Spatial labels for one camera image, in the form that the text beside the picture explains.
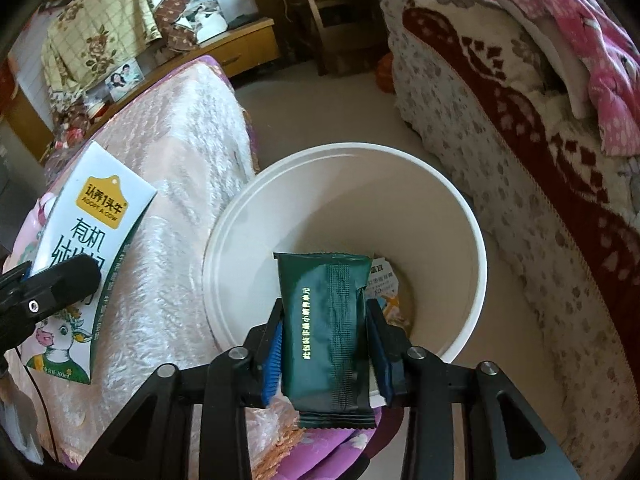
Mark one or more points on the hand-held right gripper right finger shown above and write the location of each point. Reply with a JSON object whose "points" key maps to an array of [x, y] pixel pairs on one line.
{"points": [[382, 365]]}

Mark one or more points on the grey floral covered sofa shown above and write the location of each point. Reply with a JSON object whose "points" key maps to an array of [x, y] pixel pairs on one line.
{"points": [[435, 125]]}

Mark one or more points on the artificial flower bunch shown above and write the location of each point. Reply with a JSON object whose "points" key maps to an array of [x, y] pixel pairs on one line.
{"points": [[75, 120]]}

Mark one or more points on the white plastic bucket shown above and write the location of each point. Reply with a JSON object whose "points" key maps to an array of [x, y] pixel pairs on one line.
{"points": [[310, 200]]}

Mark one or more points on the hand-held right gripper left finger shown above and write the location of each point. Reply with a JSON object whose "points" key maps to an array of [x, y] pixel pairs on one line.
{"points": [[270, 365]]}

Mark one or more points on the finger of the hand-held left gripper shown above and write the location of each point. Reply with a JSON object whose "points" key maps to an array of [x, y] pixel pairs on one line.
{"points": [[55, 290]]}

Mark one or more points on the small black object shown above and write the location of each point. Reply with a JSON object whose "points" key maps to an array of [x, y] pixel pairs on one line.
{"points": [[242, 22]]}

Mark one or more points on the orange red plastic bag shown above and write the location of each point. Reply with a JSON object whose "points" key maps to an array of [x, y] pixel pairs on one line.
{"points": [[386, 72]]}

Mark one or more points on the white green milk carton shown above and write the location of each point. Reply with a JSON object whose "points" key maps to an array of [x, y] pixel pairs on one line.
{"points": [[95, 200]]}

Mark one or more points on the dark green snack packet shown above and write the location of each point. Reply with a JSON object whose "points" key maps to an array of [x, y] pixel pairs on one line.
{"points": [[325, 340]]}

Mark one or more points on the white orange snack wrapper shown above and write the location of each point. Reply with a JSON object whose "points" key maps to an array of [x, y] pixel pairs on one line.
{"points": [[395, 285]]}

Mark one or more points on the photo frame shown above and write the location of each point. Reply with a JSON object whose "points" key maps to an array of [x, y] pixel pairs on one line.
{"points": [[124, 80]]}

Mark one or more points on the yellow floral checked cloth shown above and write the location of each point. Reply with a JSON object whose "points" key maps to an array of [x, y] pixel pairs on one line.
{"points": [[100, 25]]}

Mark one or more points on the white cloth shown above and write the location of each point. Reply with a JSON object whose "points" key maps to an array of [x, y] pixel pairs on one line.
{"points": [[565, 70]]}

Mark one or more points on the red white patterned blanket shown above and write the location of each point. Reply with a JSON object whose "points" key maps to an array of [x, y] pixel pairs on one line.
{"points": [[500, 90]]}

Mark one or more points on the white printed bag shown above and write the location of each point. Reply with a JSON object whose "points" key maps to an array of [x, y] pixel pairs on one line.
{"points": [[210, 22]]}

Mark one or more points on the wooden stand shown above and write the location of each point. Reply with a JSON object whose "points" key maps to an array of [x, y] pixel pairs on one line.
{"points": [[320, 15]]}

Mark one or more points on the pink printed pajamas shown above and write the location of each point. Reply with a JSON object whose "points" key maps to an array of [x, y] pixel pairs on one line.
{"points": [[600, 50]]}

